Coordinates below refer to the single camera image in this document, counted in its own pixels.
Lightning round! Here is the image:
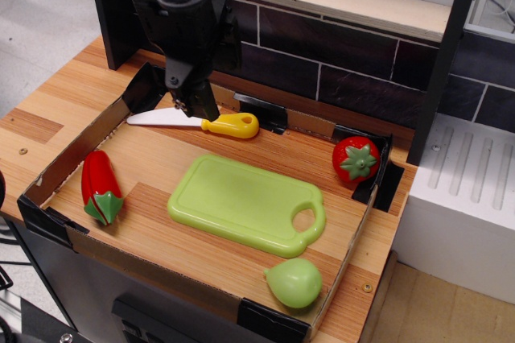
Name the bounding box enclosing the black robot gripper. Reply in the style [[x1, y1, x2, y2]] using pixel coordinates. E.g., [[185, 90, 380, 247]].
[[132, 0, 242, 120]]

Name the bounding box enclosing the white knife with yellow handle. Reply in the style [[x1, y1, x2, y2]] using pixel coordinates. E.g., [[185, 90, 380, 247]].
[[126, 108, 259, 139]]

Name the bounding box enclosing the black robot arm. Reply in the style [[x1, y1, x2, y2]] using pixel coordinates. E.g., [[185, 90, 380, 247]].
[[132, 0, 241, 122]]

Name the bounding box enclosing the cardboard fence with black tape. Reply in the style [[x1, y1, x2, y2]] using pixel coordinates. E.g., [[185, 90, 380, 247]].
[[11, 60, 414, 342]]

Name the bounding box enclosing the light green plastic cutting board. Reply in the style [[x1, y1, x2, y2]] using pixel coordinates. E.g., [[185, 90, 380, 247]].
[[167, 154, 326, 258]]

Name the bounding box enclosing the red toy chili pepper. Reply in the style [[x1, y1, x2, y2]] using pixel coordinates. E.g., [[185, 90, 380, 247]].
[[81, 150, 124, 225]]

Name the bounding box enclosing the red toy strawberry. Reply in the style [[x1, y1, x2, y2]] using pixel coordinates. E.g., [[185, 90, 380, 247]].
[[332, 136, 381, 183]]

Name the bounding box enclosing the light green toy pear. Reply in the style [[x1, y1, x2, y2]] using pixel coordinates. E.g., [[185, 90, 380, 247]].
[[264, 258, 323, 309]]

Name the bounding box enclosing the white dish drainer block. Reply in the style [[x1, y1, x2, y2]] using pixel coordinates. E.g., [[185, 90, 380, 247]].
[[393, 114, 514, 303]]

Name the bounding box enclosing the dark shelf frame with plywood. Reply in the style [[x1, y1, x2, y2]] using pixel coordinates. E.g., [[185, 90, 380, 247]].
[[95, 0, 471, 164]]

